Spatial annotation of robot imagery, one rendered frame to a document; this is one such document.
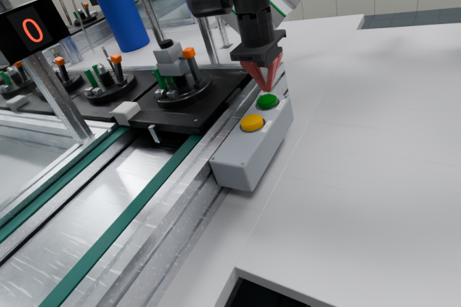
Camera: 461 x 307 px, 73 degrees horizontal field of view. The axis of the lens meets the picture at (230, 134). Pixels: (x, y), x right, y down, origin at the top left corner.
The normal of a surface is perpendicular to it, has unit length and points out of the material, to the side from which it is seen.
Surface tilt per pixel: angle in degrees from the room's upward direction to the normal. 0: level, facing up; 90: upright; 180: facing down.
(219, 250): 0
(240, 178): 90
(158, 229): 90
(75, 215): 0
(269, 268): 0
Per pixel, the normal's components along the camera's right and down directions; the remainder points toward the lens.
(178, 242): 0.85, 0.10
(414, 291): -0.25, -0.79
